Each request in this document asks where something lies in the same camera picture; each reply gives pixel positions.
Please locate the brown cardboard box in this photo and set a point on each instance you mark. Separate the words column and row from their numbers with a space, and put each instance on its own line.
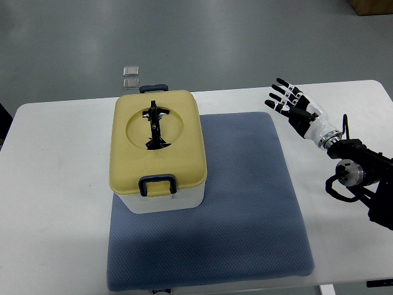
column 371, row 7

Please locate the white storage box base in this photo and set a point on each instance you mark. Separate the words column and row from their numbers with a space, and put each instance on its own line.
column 182, row 199

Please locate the upper metal floor plate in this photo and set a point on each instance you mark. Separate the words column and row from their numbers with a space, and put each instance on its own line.
column 130, row 71

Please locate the white table leg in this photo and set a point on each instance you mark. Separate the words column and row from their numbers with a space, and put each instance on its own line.
column 327, row 289

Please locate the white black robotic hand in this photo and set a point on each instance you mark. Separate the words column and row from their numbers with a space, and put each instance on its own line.
column 305, row 116

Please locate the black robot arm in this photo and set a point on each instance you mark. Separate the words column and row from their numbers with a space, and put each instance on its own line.
column 361, row 174

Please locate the blue textured mat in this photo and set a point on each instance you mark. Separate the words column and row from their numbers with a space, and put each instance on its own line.
column 248, row 227

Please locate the yellow storage box lid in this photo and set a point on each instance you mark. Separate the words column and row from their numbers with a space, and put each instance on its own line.
column 157, row 145

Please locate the black table frame bracket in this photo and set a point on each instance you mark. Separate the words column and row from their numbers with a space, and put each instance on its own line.
column 379, row 283

